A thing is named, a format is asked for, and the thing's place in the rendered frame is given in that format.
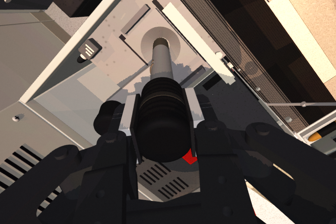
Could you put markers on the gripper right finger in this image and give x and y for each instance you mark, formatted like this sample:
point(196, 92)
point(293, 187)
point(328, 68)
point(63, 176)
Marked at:
point(262, 150)

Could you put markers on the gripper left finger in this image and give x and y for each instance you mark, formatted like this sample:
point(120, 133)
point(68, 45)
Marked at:
point(110, 155)

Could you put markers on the black grey racking crank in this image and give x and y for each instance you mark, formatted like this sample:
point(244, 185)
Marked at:
point(162, 118)

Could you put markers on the red button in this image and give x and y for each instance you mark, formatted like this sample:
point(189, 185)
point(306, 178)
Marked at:
point(189, 158)

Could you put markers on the grey breaker cabinet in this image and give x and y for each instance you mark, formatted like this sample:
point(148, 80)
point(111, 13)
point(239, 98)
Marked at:
point(110, 58)

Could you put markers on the grey round socket shutter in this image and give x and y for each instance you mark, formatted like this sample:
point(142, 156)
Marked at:
point(147, 40)

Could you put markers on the thin grey rod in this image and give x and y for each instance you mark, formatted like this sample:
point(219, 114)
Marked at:
point(288, 104)

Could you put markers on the grey tool tray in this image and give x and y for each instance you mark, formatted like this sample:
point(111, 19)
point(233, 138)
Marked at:
point(323, 146)

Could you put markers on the brown mesh panel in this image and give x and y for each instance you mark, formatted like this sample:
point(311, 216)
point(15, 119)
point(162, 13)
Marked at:
point(236, 50)

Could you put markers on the black white selector knob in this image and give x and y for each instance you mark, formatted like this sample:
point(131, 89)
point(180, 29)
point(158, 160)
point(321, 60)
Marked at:
point(90, 49)

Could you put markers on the dark grey name plate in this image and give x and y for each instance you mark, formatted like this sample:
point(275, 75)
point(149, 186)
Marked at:
point(135, 19)

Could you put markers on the tan fibre board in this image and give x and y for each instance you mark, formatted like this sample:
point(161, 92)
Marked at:
point(309, 11)

